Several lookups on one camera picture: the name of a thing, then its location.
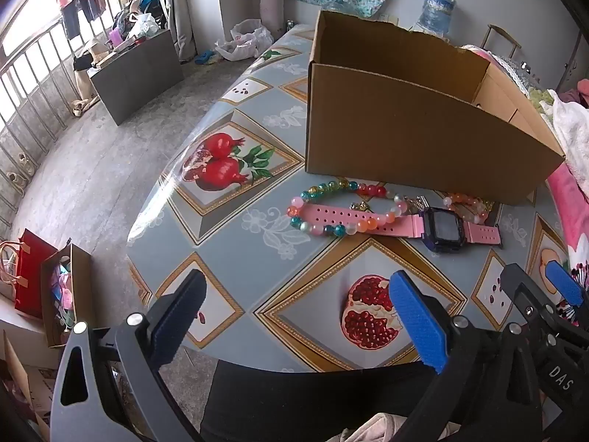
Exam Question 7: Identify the wooden chair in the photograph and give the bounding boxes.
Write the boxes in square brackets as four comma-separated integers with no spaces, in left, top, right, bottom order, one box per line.
[481,24,523,58]

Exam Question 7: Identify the cardboard box with clutter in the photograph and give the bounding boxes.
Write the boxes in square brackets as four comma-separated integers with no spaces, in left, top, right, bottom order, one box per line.
[40,244,97,348]

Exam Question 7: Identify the blue water jug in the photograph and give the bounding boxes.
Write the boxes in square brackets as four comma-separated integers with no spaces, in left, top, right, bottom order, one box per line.
[416,0,457,38]

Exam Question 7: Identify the orange pink bead bracelet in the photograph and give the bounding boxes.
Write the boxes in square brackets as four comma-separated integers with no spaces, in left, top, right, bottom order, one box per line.
[442,192,495,224]

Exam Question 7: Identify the pink floral blanket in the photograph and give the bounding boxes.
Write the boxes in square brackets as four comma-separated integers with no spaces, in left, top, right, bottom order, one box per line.
[545,163,589,327]

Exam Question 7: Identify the grey curtain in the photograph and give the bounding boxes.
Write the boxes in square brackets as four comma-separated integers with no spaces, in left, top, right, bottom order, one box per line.
[154,0,198,62]

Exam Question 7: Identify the pile of clothes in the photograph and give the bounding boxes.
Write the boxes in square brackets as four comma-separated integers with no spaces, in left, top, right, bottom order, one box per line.
[110,0,166,42]

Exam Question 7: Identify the red paper bag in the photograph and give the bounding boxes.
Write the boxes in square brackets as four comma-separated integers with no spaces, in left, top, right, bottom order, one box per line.
[14,229,60,318]

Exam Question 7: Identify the fruit print tablecloth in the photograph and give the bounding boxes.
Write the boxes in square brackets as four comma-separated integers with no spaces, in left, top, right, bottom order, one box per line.
[126,23,581,373]

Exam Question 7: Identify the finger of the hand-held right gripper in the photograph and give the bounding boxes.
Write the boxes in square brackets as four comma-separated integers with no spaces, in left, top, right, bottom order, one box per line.
[501,262,560,329]
[546,259,589,327]

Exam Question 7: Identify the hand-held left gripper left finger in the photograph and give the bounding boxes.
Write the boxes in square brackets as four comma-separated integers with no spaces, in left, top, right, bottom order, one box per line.
[50,268,208,442]

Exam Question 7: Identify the white fleece cloth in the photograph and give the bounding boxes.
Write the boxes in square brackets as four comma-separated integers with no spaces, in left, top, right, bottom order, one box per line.
[547,90,589,176]

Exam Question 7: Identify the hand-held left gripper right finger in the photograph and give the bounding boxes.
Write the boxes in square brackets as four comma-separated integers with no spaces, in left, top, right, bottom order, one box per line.
[389,271,546,442]

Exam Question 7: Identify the white plastic bag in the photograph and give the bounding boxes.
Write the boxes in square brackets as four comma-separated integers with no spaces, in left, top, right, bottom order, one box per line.
[215,18,274,62]

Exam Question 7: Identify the brown cardboard box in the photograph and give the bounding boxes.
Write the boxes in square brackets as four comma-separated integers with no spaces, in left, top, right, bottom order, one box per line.
[304,9,566,206]

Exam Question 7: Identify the metal balcony railing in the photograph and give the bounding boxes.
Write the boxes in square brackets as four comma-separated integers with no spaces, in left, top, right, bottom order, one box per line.
[0,18,97,222]

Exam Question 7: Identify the beige slippers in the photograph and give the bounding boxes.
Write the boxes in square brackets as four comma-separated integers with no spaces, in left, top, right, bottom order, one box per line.
[71,97,99,118]

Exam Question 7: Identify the person's black trousers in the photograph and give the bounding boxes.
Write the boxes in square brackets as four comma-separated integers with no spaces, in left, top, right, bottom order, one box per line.
[200,357,442,442]

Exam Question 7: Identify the multicolour bead bracelet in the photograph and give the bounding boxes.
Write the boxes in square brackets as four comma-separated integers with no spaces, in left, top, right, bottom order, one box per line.
[288,179,410,238]

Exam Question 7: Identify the beige tote bag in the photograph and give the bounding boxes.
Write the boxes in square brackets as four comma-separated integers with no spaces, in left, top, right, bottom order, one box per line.
[0,239,21,300]

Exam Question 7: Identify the pink strap smart watch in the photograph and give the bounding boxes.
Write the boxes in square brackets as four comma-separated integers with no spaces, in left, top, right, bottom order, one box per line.
[299,203,503,254]

